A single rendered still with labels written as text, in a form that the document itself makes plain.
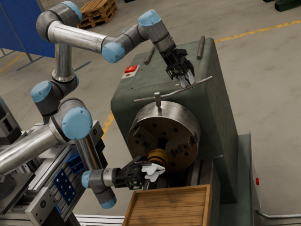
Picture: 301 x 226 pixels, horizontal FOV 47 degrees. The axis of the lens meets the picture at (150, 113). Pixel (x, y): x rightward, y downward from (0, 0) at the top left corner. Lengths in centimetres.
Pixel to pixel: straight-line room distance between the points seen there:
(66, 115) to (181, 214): 61
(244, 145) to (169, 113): 92
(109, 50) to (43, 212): 72
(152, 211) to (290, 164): 161
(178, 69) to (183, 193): 55
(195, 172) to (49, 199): 67
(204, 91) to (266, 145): 166
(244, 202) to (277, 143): 128
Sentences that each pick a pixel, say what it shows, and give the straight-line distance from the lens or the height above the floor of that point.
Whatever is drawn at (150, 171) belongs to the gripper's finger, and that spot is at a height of 110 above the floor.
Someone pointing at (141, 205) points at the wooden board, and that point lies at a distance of 159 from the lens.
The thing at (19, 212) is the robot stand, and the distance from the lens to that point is 156.
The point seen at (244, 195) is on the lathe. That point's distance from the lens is 197.
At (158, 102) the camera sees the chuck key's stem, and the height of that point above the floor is 128.
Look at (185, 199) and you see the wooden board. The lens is 153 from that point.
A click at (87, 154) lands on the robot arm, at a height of 115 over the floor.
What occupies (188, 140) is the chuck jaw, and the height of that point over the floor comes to 111.
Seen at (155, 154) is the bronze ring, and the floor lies 112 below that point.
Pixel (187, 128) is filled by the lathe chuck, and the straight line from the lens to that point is 145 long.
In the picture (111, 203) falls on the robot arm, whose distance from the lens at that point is 157.
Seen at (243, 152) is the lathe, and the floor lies 54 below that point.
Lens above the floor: 193
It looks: 28 degrees down
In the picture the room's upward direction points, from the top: 21 degrees counter-clockwise
